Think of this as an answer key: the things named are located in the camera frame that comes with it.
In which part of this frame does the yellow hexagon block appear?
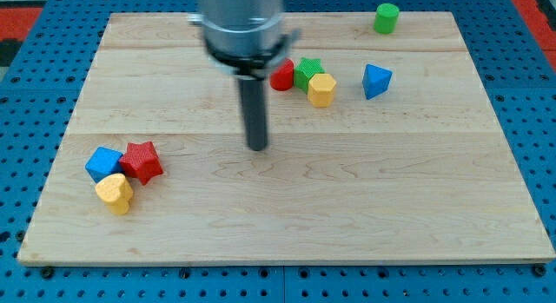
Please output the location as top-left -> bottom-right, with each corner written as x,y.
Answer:
308,73 -> 337,108

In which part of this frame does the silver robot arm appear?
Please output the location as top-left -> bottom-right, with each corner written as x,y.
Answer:
189,0 -> 301,80

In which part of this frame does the blue triangle block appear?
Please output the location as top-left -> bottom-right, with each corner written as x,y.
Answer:
362,64 -> 393,100

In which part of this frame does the red cylinder block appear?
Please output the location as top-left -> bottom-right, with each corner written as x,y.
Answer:
269,58 -> 295,91

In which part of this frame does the yellow heart block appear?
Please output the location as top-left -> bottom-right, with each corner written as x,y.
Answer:
95,173 -> 134,215

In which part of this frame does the green cylinder block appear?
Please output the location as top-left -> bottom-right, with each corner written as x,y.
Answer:
373,3 -> 400,34

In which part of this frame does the blue cube block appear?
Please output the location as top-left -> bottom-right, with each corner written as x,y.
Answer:
85,147 -> 123,183

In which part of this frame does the light wooden board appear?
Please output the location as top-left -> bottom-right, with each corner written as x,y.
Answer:
17,12 -> 555,267

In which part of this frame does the red star block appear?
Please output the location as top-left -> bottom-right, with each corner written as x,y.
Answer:
118,141 -> 163,185

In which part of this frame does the green star block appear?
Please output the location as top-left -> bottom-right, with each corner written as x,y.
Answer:
294,57 -> 325,94

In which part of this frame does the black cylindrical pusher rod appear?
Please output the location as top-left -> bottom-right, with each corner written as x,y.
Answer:
238,78 -> 268,151

